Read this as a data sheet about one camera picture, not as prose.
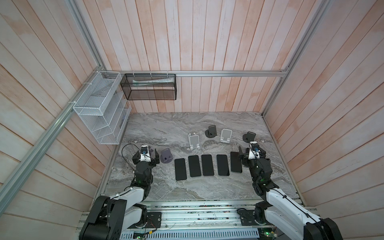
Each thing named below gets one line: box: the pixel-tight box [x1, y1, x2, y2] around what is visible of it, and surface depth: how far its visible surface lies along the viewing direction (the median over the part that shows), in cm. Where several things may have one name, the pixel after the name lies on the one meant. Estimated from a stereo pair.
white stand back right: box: [220, 128, 233, 143], surface depth 103 cm
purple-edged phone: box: [201, 154, 214, 176], surface depth 95 cm
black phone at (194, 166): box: [188, 155, 202, 177], surface depth 94 cm
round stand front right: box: [242, 131, 256, 143], surface depth 102 cm
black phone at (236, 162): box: [230, 151, 243, 173], surface depth 92 cm
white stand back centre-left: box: [188, 133, 200, 150], surface depth 103 cm
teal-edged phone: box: [216, 154, 230, 176], surface depth 95 cm
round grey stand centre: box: [205, 124, 218, 138], surface depth 106 cm
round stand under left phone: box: [160, 147, 173, 164], surface depth 93 cm
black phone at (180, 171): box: [174, 158, 187, 181], surface depth 92 cm
